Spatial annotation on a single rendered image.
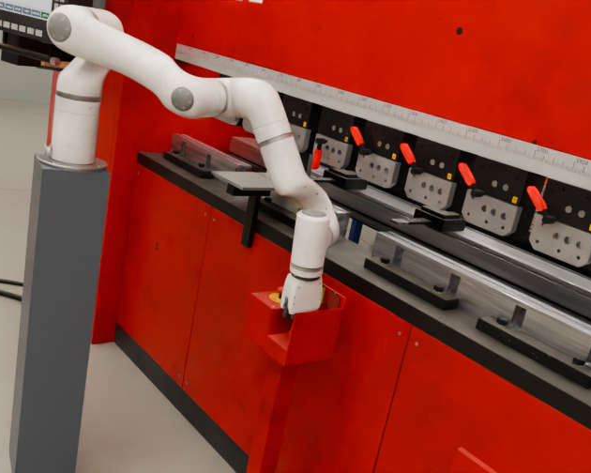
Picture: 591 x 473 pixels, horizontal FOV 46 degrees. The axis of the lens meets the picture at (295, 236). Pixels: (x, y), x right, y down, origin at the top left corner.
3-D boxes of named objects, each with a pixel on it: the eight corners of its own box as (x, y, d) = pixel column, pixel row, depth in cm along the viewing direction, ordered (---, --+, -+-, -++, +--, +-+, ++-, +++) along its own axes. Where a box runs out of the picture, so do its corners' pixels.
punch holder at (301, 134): (274, 142, 233) (282, 93, 228) (294, 144, 238) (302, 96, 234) (301, 153, 222) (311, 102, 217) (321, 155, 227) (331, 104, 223)
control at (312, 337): (243, 332, 191) (254, 271, 186) (289, 327, 201) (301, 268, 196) (283, 367, 176) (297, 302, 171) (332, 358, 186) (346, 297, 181)
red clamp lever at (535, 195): (529, 184, 155) (550, 221, 152) (539, 184, 158) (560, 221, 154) (522, 189, 156) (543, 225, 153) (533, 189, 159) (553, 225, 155)
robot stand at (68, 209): (13, 486, 211) (42, 168, 183) (8, 451, 226) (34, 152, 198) (74, 479, 220) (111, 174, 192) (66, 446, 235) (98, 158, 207)
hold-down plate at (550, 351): (475, 328, 168) (477, 316, 167) (488, 326, 171) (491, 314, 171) (587, 389, 146) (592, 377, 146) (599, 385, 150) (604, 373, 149)
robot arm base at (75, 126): (40, 169, 183) (46, 99, 177) (32, 152, 198) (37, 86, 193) (113, 175, 192) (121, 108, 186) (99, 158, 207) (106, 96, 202)
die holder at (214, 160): (169, 155, 291) (172, 133, 288) (181, 156, 294) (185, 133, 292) (234, 190, 255) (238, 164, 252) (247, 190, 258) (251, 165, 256)
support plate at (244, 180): (210, 174, 220) (211, 171, 220) (276, 175, 237) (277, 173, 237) (242, 190, 207) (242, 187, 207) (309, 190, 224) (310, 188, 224)
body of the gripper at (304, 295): (312, 262, 182) (308, 300, 185) (280, 267, 176) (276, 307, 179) (330, 273, 176) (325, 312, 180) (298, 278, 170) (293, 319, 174)
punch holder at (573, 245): (526, 246, 161) (547, 177, 156) (546, 244, 166) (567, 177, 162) (584, 270, 150) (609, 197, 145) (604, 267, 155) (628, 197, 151)
